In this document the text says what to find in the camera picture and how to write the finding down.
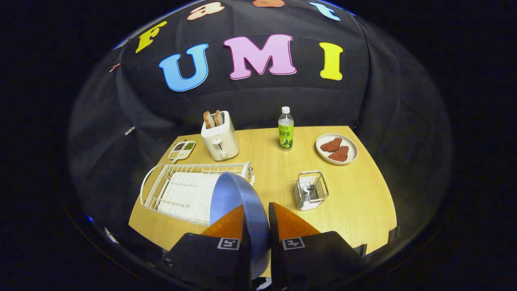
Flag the white toaster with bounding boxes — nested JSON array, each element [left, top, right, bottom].
[[201, 110, 240, 162]]

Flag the green label drink bottle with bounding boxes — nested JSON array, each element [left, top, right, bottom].
[[278, 106, 294, 152]]

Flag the silver wire basket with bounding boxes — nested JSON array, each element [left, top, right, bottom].
[[295, 171, 329, 211]]

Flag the white wire dish rack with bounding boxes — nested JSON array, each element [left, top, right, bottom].
[[140, 162, 256, 226]]

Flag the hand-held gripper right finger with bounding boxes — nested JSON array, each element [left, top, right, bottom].
[[268, 202, 368, 291]]

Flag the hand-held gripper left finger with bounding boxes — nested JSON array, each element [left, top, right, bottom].
[[156, 204, 253, 291]]

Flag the blue plate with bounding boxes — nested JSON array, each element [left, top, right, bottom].
[[209, 172, 271, 279]]

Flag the red meat slice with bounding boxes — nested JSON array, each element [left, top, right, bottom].
[[328, 146, 349, 162], [320, 138, 343, 152]]

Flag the white divided condiment tray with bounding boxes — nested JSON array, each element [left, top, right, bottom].
[[168, 140, 196, 162]]

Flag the white plate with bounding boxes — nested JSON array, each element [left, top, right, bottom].
[[315, 133, 359, 165]]

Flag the black backdrop cloth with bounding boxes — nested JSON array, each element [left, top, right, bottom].
[[67, 0, 453, 243]]

